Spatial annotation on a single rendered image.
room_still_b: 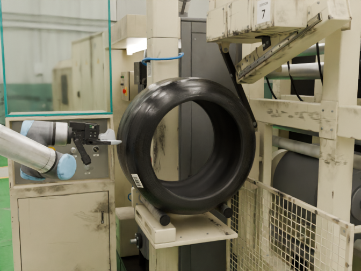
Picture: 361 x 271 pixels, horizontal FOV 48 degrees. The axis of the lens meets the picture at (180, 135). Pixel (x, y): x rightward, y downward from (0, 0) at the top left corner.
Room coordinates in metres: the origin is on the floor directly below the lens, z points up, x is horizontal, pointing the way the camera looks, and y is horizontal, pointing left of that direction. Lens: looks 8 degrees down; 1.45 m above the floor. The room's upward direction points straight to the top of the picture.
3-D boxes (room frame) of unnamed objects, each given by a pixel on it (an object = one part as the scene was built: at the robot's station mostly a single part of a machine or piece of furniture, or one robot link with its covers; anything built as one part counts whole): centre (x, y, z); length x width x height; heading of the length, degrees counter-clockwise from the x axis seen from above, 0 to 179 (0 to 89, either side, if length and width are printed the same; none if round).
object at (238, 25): (1.73, -0.34, 1.71); 0.61 x 0.25 x 0.15; 19
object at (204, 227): (1.76, -0.01, 0.80); 0.37 x 0.36 x 0.02; 109
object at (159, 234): (1.71, 0.12, 0.83); 0.36 x 0.09 x 0.06; 19
